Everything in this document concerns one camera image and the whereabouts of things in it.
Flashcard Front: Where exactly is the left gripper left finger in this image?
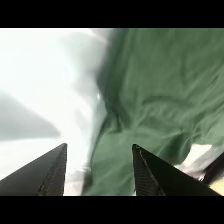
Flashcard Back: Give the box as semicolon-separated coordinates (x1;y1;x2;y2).
0;142;68;197

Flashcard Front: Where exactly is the dark green shirt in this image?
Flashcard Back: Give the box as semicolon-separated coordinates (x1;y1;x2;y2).
82;28;224;197

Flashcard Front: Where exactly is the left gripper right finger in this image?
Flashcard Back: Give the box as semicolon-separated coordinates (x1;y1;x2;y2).
131;143;222;197

